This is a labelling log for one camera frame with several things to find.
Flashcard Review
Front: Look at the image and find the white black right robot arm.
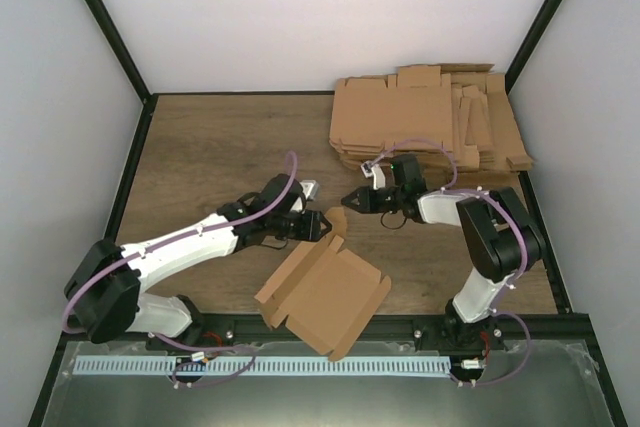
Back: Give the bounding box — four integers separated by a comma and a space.
341, 154, 547, 350

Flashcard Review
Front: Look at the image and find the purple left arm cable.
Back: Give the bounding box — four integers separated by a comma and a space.
62, 150, 259, 391

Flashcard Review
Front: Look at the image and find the cardboard box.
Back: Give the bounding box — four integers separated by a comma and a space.
254, 207, 392, 362

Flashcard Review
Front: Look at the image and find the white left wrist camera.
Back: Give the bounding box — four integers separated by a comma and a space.
300, 180, 320, 201

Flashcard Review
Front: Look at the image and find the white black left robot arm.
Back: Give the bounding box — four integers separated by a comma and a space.
64, 174, 332, 351

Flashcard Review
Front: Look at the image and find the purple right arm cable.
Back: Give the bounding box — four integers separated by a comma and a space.
369, 139, 534, 388

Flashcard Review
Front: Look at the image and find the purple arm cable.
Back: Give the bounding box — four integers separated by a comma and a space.
369, 139, 534, 388
62, 150, 259, 391

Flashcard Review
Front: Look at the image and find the light blue slotted cable duct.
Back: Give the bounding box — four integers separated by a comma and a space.
72, 355, 451, 378

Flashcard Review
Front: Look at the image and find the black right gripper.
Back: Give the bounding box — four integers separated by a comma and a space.
342, 186, 406, 215

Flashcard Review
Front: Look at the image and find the stack of flat cardboard blanks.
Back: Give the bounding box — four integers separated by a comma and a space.
329, 64, 533, 173

